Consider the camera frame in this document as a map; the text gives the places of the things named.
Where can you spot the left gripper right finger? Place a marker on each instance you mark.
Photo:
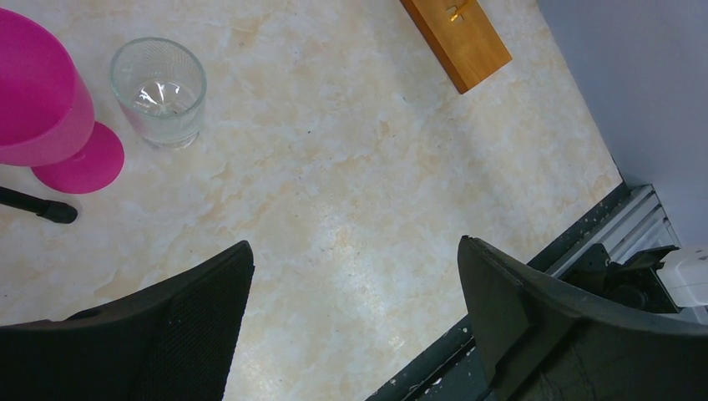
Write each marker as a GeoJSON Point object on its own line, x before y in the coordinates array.
{"type": "Point", "coordinates": [583, 347]}

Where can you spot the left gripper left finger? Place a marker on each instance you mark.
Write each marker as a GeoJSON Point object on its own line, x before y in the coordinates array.
{"type": "Point", "coordinates": [174, 340]}

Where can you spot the aluminium frame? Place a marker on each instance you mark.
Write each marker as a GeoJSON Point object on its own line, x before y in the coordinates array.
{"type": "Point", "coordinates": [641, 223]}

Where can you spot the black perforated music stand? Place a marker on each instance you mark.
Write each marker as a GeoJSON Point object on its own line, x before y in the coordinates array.
{"type": "Point", "coordinates": [52, 210]}

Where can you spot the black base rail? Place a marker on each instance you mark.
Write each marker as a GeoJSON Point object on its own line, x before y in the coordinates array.
{"type": "Point", "coordinates": [451, 368]}

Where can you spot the clear wine glass front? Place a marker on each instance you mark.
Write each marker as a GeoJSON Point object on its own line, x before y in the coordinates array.
{"type": "Point", "coordinates": [161, 88]}

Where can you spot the pink wine glass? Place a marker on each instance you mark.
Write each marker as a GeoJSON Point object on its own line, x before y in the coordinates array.
{"type": "Point", "coordinates": [47, 114]}

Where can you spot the gold wine glass rack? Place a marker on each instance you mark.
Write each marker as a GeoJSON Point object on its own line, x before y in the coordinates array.
{"type": "Point", "coordinates": [462, 39]}

